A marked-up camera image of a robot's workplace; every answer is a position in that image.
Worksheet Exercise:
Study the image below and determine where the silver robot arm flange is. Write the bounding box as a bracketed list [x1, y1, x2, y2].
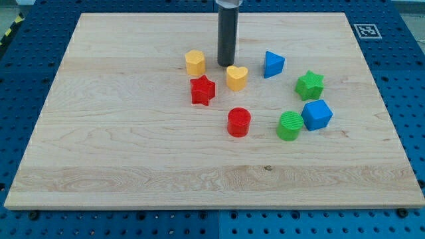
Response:
[215, 0, 243, 9]

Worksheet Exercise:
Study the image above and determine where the red star block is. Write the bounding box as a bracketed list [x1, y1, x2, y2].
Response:
[190, 75, 216, 106]

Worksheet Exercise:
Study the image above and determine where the yellow heart block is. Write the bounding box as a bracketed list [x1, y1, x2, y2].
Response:
[226, 66, 248, 92]

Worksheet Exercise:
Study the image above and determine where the green star block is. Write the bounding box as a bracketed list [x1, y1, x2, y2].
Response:
[295, 70, 324, 101]

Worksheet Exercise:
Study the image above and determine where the red cylinder block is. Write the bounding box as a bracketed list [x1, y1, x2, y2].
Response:
[227, 108, 251, 137]

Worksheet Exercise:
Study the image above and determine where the yellow hexagon block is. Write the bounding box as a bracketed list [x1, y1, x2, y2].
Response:
[185, 50, 206, 76]

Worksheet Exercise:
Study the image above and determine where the light wooden board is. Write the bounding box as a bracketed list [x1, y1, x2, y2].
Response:
[5, 13, 424, 210]

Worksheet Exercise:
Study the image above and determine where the green cylinder block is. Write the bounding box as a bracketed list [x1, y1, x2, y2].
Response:
[276, 111, 304, 141]

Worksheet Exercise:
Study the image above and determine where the blue triangle block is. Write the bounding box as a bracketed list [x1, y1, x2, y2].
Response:
[263, 51, 286, 78]

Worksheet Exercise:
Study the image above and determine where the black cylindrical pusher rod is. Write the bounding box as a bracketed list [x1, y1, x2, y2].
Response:
[217, 6, 238, 67]

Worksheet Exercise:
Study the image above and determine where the blue cube block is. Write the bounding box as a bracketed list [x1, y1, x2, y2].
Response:
[301, 100, 333, 131]

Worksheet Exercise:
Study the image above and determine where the white fiducial marker tag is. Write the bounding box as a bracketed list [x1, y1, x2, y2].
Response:
[354, 23, 382, 39]

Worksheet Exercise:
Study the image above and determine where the black bolt front left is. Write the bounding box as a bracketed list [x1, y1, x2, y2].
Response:
[28, 210, 40, 221]

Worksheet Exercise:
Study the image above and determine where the black bolt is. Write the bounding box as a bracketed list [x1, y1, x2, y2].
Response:
[396, 208, 409, 218]
[28, 210, 40, 221]

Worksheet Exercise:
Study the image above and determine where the black bolt front right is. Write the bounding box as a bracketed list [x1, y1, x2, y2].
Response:
[396, 208, 409, 218]

